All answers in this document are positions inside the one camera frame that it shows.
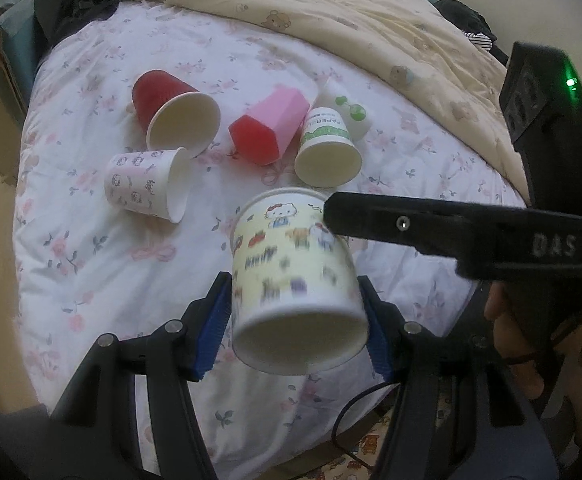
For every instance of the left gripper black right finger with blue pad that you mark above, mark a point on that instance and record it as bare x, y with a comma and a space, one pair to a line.
458, 413

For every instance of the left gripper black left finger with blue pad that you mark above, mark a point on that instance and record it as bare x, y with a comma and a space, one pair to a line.
92, 433

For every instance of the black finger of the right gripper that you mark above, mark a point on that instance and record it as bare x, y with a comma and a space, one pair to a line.
488, 242

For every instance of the yellow Hello Kitty paper cup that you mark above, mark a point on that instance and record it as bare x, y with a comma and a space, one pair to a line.
297, 306

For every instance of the green white paper cup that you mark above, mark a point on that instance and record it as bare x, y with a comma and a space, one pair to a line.
327, 157

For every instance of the white green-dotted paper cup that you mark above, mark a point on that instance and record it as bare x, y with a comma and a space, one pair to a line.
356, 116

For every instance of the pink hexagonal plastic cup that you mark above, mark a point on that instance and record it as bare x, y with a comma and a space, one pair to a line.
265, 131

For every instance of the pink patterned paper cup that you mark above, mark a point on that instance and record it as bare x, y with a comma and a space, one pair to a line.
155, 183

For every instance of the red paper cup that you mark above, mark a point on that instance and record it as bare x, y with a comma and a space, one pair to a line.
173, 114

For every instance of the cream bear-print duvet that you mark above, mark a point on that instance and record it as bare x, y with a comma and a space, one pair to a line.
410, 46

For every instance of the white floral bed sheet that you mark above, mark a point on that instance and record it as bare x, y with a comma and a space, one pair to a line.
86, 268

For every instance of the teal orange headboard cushion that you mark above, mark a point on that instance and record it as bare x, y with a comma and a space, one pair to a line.
22, 45

